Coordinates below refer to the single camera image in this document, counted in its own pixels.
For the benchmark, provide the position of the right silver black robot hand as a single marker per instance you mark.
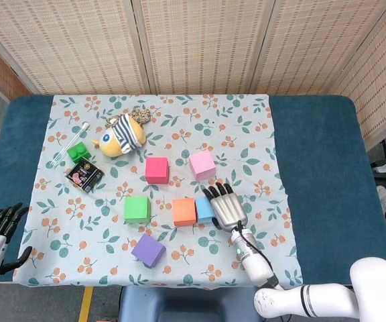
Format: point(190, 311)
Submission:
point(228, 211)

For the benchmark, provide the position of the blue foam cube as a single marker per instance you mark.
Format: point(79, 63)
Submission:
point(203, 209)

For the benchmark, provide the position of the orange foam cube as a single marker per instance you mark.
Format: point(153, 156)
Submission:
point(183, 211)

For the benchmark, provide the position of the pink foam cube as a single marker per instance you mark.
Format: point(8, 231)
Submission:
point(201, 164)

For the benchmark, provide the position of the purple foam cube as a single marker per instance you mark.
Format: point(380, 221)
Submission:
point(147, 250)

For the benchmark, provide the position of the green foam cube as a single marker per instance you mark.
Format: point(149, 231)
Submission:
point(136, 209)

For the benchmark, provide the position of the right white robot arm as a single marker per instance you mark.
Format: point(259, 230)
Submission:
point(256, 265)

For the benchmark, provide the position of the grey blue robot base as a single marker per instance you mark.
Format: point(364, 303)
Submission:
point(179, 305)

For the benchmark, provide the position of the red foam cube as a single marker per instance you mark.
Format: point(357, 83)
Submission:
point(157, 169)

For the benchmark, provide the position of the floral print tablecloth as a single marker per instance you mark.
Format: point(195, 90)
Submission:
point(79, 234)

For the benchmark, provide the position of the black snack packet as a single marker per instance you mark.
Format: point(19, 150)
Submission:
point(84, 174)

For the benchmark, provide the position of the yellow plush toy striped shirt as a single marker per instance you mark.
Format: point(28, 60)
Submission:
point(112, 144)

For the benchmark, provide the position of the green toy brick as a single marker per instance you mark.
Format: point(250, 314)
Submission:
point(78, 152)

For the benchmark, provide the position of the woven bamboo folding screen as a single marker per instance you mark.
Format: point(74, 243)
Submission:
point(196, 40)

